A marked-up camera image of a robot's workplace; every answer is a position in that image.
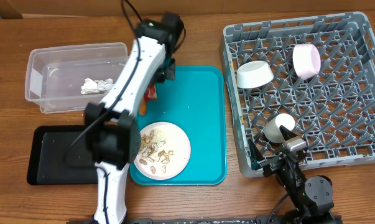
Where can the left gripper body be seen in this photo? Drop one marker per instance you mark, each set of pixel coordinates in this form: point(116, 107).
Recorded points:
point(166, 71)

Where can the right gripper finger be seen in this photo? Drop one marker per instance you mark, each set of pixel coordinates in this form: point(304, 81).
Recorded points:
point(255, 155)
point(286, 133)

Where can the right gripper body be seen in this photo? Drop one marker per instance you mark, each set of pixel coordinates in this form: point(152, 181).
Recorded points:
point(272, 165)

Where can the white cup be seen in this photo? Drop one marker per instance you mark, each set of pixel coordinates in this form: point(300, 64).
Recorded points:
point(272, 131)

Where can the red snack wrapper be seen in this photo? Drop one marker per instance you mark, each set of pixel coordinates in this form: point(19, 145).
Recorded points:
point(150, 93)

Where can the white bowl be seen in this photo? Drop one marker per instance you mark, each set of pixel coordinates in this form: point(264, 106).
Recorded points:
point(254, 74)

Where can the white tissue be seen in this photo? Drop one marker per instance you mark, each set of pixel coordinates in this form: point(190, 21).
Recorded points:
point(96, 86)

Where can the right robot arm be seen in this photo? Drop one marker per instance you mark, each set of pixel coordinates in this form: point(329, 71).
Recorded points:
point(307, 200)

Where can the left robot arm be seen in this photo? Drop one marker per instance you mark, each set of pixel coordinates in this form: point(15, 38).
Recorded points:
point(111, 132)

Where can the teal plastic tray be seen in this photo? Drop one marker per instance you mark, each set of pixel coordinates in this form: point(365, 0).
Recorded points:
point(195, 102)

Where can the orange carrot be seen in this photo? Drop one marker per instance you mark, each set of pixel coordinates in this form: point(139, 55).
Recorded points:
point(143, 107)

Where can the grey dish rack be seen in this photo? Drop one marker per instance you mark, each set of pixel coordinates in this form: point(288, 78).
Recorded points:
point(334, 111)

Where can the white plate with peanut shells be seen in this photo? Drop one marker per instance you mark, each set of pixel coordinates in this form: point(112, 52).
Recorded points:
point(165, 151)

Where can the clear plastic bin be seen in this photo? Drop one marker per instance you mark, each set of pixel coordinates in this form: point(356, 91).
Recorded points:
point(55, 75)

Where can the black plastic tray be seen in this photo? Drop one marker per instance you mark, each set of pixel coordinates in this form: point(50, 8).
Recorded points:
point(51, 163)

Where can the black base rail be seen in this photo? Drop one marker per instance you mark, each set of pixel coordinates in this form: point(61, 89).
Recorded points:
point(258, 220)

